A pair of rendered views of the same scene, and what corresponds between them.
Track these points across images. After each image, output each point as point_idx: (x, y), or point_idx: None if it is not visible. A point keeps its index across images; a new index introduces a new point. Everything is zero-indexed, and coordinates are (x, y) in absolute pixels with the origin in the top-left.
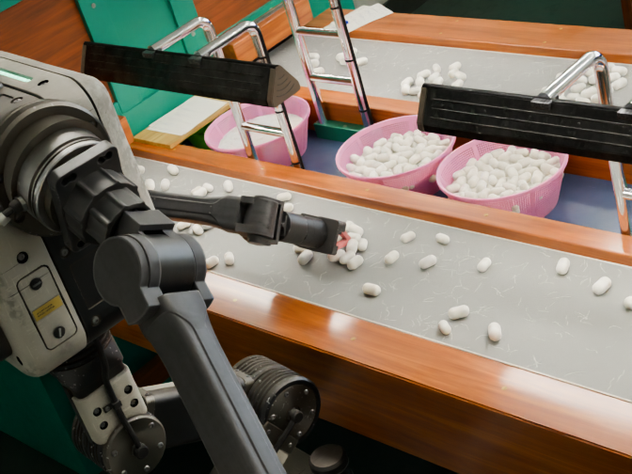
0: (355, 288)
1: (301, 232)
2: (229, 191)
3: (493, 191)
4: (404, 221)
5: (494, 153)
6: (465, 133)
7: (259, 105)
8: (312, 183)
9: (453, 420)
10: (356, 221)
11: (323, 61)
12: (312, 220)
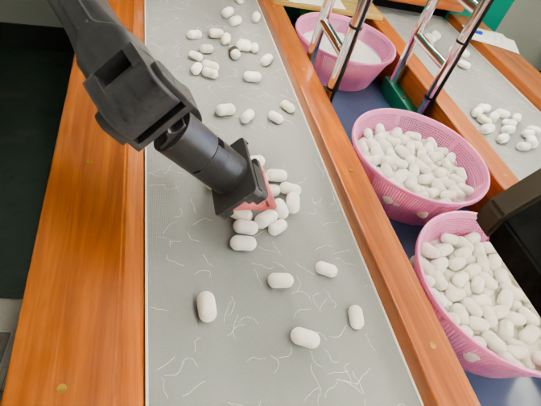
0: (203, 277)
1: (191, 163)
2: (262, 64)
3: (467, 303)
4: (347, 241)
5: None
6: None
7: (364, 31)
8: (318, 118)
9: None
10: (309, 191)
11: (439, 43)
12: (227, 159)
